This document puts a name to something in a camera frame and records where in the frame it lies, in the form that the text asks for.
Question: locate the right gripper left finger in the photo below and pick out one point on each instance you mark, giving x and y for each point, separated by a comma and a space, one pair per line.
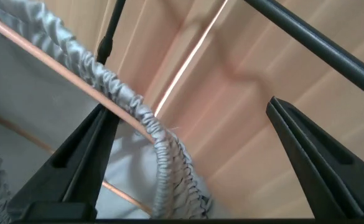
76, 168

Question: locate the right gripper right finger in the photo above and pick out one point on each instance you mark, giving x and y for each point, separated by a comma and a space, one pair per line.
321, 168

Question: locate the pale grey shorts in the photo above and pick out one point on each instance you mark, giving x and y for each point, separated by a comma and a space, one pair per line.
29, 99

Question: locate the pink clothes hanger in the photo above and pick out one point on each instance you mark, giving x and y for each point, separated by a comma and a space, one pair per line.
44, 59

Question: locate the black clothes rack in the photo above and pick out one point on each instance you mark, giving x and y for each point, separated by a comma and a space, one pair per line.
324, 48

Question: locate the beige curtain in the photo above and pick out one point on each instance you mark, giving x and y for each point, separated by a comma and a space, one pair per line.
231, 124

